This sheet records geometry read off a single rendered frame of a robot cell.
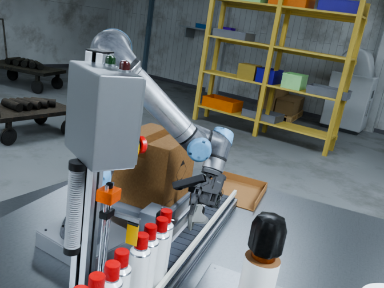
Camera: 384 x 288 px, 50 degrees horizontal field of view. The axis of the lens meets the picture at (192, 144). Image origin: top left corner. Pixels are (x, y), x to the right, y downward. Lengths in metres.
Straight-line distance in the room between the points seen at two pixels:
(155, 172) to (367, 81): 6.73
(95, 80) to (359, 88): 7.45
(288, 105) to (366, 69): 1.47
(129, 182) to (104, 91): 0.92
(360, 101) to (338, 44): 1.47
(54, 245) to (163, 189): 0.46
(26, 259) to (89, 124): 0.68
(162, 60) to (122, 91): 9.98
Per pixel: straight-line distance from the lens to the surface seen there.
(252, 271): 1.03
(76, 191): 0.88
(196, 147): 1.24
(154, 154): 1.57
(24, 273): 1.34
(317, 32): 9.10
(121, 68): 0.83
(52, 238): 1.38
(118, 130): 0.81
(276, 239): 0.99
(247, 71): 6.56
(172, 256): 1.34
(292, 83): 6.30
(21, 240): 1.49
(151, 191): 1.62
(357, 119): 8.13
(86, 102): 0.82
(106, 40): 1.23
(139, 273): 1.05
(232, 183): 2.12
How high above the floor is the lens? 1.59
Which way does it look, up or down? 17 degrees down
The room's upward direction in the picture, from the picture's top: 9 degrees clockwise
